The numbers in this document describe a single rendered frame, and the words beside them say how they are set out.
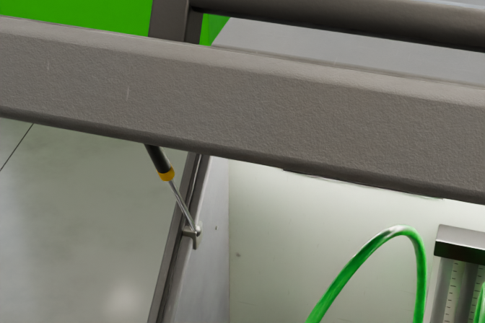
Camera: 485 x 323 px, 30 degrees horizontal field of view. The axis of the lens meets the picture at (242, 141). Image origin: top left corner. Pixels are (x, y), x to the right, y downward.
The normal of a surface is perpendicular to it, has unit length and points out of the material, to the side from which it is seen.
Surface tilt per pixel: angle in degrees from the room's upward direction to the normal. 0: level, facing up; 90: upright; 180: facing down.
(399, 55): 0
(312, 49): 0
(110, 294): 0
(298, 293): 90
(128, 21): 90
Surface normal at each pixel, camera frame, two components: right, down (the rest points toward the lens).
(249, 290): -0.30, 0.54
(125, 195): 0.00, -0.83
